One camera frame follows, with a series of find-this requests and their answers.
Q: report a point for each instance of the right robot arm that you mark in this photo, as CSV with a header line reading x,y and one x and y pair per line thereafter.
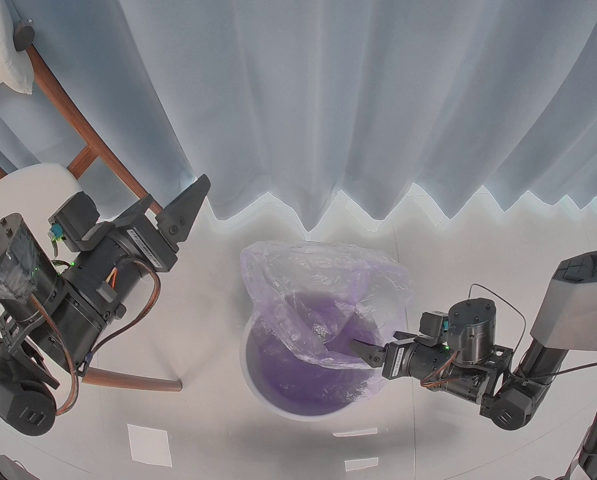
x,y
573,298

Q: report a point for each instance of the white trash bin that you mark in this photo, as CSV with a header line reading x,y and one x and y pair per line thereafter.
x,y
298,412

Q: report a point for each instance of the white cushioned wooden chair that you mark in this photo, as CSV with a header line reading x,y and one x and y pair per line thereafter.
x,y
3,43

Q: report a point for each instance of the pale blue curtain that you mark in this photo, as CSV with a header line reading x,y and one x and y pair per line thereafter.
x,y
328,68

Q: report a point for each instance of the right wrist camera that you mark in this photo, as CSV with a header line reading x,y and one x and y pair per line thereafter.
x,y
433,328

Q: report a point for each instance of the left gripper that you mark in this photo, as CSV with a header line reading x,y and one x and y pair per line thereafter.
x,y
118,253

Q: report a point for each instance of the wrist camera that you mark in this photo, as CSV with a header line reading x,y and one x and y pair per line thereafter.
x,y
433,328
76,218

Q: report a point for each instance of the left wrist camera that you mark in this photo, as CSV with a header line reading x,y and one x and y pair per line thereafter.
x,y
76,218

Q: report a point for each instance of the purple plastic bag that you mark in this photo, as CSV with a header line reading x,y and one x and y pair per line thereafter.
x,y
328,278

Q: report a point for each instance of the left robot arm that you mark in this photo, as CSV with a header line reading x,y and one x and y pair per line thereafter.
x,y
13,268

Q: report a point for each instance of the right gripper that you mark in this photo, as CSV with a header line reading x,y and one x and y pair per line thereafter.
x,y
423,363

